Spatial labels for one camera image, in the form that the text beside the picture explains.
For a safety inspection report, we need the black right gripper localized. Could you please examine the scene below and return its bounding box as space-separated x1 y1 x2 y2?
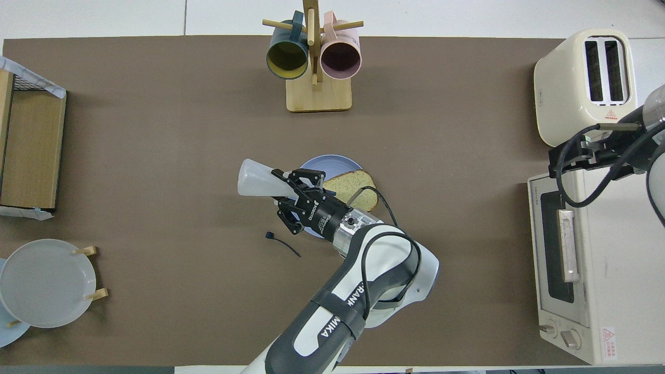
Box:
549 125 647 180

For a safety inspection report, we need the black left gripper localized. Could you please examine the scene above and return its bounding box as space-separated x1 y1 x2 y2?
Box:
271 167 353 241

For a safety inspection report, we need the slice of toast bread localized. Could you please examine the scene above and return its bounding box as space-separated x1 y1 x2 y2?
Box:
322 170 379 212

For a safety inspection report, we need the small black spoon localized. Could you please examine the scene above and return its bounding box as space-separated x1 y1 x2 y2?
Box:
265 232 301 257

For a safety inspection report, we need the translucent squeeze bottle blue cap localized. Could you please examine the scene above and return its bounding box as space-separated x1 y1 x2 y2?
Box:
237 158 298 199

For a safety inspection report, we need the periwinkle blue plate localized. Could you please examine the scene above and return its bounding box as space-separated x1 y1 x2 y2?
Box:
299 154 364 240

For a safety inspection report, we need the wooden plate rack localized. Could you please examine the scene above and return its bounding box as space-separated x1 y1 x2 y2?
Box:
8 246 109 328

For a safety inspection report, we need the grey plate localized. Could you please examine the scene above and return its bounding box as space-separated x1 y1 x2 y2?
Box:
0 239 97 328

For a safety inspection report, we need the pale blue plate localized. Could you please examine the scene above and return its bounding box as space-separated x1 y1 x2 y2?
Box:
0 258 31 348

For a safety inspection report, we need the cream toaster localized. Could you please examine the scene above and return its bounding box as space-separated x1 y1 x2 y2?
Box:
534 29 638 148

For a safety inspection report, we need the wooden mug tree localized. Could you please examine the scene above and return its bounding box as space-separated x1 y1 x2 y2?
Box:
262 0 364 113

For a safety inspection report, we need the white toaster oven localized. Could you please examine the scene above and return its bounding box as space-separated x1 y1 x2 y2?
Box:
527 166 665 366

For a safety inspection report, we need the teal mug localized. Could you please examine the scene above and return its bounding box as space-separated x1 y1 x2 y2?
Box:
266 10 310 81

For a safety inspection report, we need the pink mug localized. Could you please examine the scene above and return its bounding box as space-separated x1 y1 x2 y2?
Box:
320 11 362 81

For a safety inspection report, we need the brown table mat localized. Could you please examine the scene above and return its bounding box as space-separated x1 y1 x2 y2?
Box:
0 35 588 367

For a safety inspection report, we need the white marbled paper sheet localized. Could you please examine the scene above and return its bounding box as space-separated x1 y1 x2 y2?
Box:
0 56 67 99
0 206 55 222

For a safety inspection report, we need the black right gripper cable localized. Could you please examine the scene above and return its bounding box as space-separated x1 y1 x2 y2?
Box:
555 121 665 208

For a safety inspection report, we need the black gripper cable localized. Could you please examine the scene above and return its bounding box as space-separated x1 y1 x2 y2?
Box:
347 186 422 320
555 121 665 208

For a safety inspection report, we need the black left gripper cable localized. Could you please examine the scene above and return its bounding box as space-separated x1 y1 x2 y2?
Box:
347 186 422 320

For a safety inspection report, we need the wooden shelf with wire basket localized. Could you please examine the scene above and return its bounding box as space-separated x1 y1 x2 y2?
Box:
0 56 67 219

